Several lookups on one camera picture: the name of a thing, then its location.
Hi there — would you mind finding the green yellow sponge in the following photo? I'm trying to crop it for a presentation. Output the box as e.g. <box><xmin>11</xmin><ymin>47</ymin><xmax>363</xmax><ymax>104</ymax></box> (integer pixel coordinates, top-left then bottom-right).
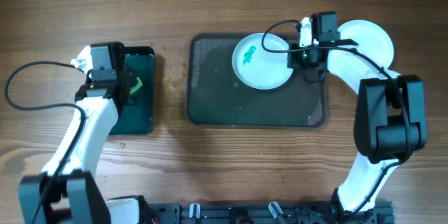
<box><xmin>129</xmin><ymin>76</ymin><xmax>143</xmax><ymax>95</ymax></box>

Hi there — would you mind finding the pale blue plate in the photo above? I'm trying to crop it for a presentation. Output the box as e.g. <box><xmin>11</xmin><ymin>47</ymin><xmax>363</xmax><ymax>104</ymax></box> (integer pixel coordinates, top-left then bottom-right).
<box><xmin>232</xmin><ymin>33</ymin><xmax>293</xmax><ymax>90</ymax></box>

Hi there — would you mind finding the white plate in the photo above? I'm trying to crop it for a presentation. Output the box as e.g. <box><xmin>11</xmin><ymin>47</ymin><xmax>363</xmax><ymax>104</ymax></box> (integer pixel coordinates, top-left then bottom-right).
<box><xmin>338</xmin><ymin>20</ymin><xmax>395</xmax><ymax>69</ymax></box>

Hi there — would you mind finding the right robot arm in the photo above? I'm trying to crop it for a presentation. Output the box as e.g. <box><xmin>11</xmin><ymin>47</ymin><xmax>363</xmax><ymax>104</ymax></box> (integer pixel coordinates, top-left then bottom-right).
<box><xmin>288</xmin><ymin>39</ymin><xmax>427</xmax><ymax>223</ymax></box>

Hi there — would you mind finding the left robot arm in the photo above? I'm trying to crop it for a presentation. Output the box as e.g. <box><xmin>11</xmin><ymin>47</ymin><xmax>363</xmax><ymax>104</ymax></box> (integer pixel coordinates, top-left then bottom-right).
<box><xmin>18</xmin><ymin>42</ymin><xmax>132</xmax><ymax>223</ymax></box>

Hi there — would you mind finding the black serving tray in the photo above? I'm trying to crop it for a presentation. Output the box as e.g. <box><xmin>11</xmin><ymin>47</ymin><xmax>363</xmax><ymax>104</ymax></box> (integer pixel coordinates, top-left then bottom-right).
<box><xmin>185</xmin><ymin>32</ymin><xmax>327</xmax><ymax>128</ymax></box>

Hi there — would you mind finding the black water basin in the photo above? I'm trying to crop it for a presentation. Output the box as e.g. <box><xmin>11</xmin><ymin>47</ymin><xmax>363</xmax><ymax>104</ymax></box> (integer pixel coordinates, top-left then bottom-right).
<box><xmin>109</xmin><ymin>46</ymin><xmax>155</xmax><ymax>136</ymax></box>

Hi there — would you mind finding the right black cable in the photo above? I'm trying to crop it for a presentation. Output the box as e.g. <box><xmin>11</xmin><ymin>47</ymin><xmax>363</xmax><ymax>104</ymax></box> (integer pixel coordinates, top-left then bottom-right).
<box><xmin>260</xmin><ymin>19</ymin><xmax>412</xmax><ymax>218</ymax></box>

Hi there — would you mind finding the black cable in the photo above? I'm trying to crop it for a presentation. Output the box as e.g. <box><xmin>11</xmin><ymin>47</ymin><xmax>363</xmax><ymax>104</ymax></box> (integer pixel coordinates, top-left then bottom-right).
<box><xmin>3</xmin><ymin>60</ymin><xmax>88</xmax><ymax>224</ymax></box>
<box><xmin>260</xmin><ymin>19</ymin><xmax>412</xmax><ymax>218</ymax></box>

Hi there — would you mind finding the left black cable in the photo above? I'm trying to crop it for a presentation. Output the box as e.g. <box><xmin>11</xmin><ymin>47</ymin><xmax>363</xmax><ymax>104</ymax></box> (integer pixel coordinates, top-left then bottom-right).
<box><xmin>3</xmin><ymin>60</ymin><xmax>88</xmax><ymax>224</ymax></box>

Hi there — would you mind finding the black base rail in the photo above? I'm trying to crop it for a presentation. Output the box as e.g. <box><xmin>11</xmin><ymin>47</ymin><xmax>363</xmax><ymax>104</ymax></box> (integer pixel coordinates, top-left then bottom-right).
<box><xmin>143</xmin><ymin>201</ymin><xmax>396</xmax><ymax>224</ymax></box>

